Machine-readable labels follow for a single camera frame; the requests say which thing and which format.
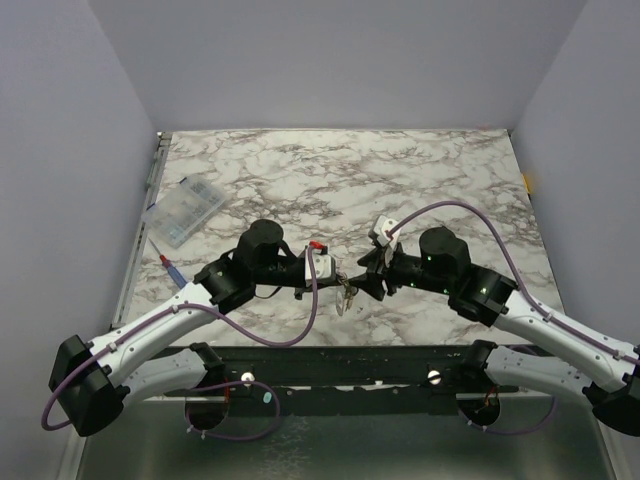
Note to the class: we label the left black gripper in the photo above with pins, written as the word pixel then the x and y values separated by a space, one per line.
pixel 298 293

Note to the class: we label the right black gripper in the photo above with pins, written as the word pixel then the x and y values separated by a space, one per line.
pixel 379 275

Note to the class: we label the silver key organiser with rings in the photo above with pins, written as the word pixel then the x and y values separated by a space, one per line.
pixel 343 299

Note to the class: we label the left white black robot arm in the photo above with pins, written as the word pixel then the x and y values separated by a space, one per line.
pixel 92 381

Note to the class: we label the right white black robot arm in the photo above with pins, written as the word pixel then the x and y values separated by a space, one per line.
pixel 581 364

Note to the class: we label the blue red screwdriver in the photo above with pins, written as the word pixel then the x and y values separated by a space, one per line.
pixel 175 275

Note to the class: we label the clear plastic screw box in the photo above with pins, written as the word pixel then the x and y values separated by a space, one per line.
pixel 184 209

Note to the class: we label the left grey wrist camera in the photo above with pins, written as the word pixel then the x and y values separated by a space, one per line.
pixel 315 257

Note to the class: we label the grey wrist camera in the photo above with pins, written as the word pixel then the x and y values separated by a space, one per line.
pixel 379 232
pixel 315 257

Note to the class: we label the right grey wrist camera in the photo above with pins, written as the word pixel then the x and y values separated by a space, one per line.
pixel 379 232

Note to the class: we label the black mounting base rail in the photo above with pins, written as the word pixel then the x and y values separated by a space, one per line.
pixel 343 381

